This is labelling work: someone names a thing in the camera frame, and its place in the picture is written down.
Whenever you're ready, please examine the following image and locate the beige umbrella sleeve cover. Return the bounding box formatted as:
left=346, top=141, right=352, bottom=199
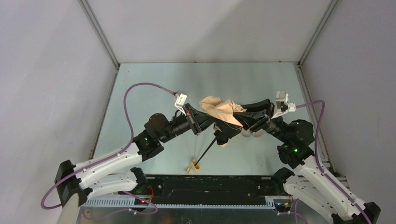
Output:
left=240, top=129, right=265, bottom=138

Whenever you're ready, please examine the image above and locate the beige umbrella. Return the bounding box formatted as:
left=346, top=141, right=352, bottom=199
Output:
left=186, top=96, right=247, bottom=174

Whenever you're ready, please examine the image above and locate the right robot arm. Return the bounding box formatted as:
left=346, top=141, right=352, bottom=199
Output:
left=233, top=96, right=381, bottom=224

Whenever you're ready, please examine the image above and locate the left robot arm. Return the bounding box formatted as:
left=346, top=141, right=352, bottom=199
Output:
left=54, top=104, right=215, bottom=207

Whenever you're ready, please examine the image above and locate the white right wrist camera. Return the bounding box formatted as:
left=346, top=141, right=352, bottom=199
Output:
left=271, top=91, right=296, bottom=119

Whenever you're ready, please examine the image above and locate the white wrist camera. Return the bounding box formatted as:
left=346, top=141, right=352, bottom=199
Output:
left=271, top=91, right=296, bottom=119
left=174, top=91, right=188, bottom=115

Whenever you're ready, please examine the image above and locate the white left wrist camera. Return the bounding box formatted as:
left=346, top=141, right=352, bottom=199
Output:
left=174, top=91, right=188, bottom=115

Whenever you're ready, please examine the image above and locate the aluminium frame rail right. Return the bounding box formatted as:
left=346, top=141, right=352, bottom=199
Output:
left=294, top=0, right=339, bottom=163

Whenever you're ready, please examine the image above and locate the aluminium frame rail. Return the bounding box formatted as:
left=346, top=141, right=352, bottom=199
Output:
left=78, top=0, right=120, bottom=70
left=294, top=0, right=339, bottom=163

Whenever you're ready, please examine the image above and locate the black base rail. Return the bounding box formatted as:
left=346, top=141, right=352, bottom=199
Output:
left=131, top=175, right=287, bottom=204

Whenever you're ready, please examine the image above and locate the grey slotted cable duct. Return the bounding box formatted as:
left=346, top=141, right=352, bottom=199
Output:
left=83, top=197, right=276, bottom=209

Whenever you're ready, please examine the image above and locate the aluminium frame rail left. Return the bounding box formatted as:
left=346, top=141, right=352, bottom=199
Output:
left=78, top=0, right=120, bottom=70

